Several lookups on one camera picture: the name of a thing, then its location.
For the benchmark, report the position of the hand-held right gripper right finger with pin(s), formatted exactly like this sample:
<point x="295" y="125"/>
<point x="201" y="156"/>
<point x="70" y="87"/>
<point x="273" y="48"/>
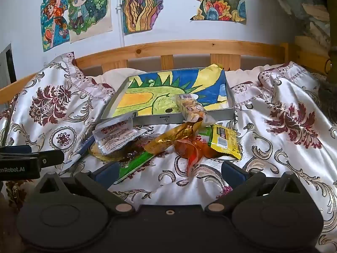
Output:
<point x="233" y="172"/>

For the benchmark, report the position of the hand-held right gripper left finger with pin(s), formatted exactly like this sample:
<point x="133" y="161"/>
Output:
<point x="105" y="175"/>

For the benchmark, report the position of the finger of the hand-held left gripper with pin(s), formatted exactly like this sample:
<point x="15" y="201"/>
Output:
<point x="15" y="149"/>
<point x="51" y="158"/>

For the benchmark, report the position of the long green snack packet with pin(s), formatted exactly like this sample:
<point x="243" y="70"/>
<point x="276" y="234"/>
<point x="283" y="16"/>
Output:
<point x="134" y="167"/>

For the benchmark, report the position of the yellow snack packet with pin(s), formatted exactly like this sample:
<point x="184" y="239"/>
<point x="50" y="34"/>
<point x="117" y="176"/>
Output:
<point x="223" y="139"/>

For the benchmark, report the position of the dark blue snack packet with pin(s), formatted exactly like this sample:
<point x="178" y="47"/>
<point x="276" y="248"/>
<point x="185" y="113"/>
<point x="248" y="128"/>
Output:
<point x="85" y="146"/>

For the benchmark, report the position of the clear brown date packet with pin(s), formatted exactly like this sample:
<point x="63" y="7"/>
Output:
<point x="134" y="149"/>

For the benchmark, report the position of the orange jelly packet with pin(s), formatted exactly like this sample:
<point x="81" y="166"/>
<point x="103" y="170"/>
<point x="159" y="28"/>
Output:
<point x="200" y="149"/>

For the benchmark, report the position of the clear plastic box with label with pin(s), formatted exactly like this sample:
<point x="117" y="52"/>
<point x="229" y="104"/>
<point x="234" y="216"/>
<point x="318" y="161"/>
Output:
<point x="113" y="134"/>

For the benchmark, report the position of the light green snack packet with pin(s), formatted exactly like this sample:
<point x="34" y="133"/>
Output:
<point x="204" y="135"/>

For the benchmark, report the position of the gold foil snack packet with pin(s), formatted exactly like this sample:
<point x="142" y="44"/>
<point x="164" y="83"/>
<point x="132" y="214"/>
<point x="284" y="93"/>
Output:
<point x="168" y="137"/>

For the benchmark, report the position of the grey metal tray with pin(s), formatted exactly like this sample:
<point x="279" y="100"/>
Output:
<point x="158" y="120"/>

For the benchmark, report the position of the clear nut bar packet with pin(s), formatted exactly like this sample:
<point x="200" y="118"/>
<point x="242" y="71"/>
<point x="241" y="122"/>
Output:
<point x="189" y="108"/>

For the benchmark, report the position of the floral satin blanket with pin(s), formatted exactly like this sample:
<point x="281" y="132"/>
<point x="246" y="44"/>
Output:
<point x="276" y="126"/>

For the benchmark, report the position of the dinosaur drawing paper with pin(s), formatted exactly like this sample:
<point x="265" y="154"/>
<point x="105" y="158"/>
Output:
<point x="147" y="95"/>

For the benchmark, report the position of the white pillow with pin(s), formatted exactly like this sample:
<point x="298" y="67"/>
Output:
<point x="118" y="76"/>

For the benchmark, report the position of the blue orange-haired figure poster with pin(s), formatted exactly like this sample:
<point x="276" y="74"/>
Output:
<point x="54" y="23"/>

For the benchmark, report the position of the floral patterned curtain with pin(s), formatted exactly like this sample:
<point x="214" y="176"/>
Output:
<point x="308" y="13"/>

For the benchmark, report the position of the dark wall panel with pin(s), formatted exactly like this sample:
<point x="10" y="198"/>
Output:
<point x="6" y="66"/>

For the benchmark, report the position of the blonde figure wall poster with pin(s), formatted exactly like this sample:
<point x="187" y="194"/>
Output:
<point x="87" y="8"/>

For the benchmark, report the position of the torn colourful wall poster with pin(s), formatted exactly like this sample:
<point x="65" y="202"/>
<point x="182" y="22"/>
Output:
<point x="221" y="2"/>

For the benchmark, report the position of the dark olive post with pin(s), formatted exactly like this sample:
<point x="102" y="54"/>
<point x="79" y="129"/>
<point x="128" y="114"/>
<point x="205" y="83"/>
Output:
<point x="332" y="31"/>

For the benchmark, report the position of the flame pattern wall poster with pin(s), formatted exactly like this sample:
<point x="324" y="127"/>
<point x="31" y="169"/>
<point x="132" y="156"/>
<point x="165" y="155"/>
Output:
<point x="144" y="5"/>

